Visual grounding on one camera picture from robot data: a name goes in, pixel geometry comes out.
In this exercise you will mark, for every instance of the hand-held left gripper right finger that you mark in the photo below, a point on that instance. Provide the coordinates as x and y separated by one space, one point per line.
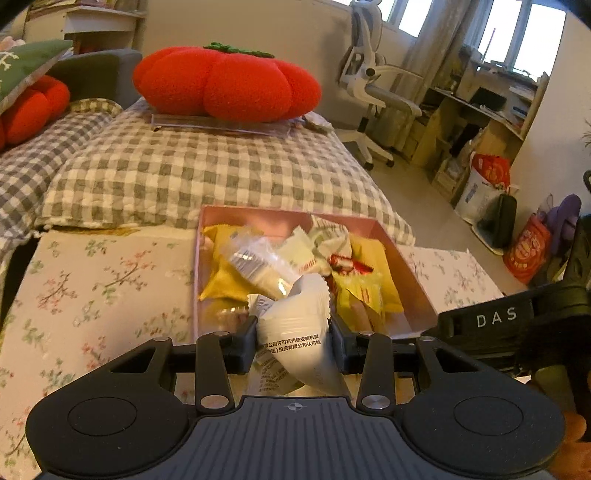
340 346

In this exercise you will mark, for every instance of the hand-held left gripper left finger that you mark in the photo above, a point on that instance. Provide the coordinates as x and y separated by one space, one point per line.
244 346

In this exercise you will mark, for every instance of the white text-printed snack packet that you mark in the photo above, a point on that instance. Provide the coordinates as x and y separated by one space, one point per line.
295 333

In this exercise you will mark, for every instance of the gold snack packet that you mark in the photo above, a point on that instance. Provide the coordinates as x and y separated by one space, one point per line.
369 295

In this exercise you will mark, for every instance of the yellow snack packet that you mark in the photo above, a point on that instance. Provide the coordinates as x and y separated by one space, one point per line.
225 282
368 253

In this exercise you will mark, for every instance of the translucent white snack packet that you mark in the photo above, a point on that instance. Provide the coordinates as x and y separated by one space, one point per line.
258 267

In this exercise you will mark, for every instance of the red candy packet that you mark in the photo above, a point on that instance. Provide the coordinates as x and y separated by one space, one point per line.
348 265

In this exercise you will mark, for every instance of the pink cardboard box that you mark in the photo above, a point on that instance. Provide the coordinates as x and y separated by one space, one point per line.
407 282

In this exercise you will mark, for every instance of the white packet with red label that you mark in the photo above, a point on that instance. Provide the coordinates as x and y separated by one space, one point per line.
300 254

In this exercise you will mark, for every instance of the white striped snack packet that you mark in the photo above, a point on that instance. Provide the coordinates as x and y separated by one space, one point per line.
328 233

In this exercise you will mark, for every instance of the orange red shopping bag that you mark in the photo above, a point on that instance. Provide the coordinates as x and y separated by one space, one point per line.
526 251

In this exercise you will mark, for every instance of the purple cloth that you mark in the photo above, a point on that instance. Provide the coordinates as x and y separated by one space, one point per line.
565 219

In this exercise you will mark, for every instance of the black bag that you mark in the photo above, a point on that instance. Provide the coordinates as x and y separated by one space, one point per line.
498 221

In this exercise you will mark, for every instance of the white bag with red print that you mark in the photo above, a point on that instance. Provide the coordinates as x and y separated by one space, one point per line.
480 184

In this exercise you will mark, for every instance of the grey checked cushion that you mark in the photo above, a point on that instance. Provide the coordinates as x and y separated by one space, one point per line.
207 170
41 157

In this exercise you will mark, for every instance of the wooden desk with shelves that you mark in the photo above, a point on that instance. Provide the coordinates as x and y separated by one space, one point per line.
466 134

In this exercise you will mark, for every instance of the clear acrylic tray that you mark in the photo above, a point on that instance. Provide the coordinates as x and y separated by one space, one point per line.
221 125

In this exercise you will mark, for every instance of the small beige pouch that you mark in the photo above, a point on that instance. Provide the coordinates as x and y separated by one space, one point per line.
316 122

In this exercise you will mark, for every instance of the large red tomato cushion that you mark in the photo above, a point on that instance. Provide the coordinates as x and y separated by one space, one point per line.
221 85

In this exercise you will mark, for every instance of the white office chair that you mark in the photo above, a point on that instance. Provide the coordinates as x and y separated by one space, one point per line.
369 78

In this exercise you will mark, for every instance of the window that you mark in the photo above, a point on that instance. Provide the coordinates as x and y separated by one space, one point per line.
531 32

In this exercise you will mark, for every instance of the beige curtain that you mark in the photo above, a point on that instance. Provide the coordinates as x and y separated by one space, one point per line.
434 46

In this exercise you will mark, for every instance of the grey sofa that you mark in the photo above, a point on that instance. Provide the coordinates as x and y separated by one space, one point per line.
101 74

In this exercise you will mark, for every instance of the small red tomato cushion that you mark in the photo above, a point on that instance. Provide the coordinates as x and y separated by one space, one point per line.
32 110

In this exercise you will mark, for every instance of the white side table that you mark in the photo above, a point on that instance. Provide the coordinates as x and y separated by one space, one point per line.
101 27

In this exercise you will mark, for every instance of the green pillow with white pattern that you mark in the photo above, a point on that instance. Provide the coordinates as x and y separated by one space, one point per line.
25 67

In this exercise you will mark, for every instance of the pink plush toy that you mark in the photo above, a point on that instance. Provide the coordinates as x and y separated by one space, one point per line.
9 44

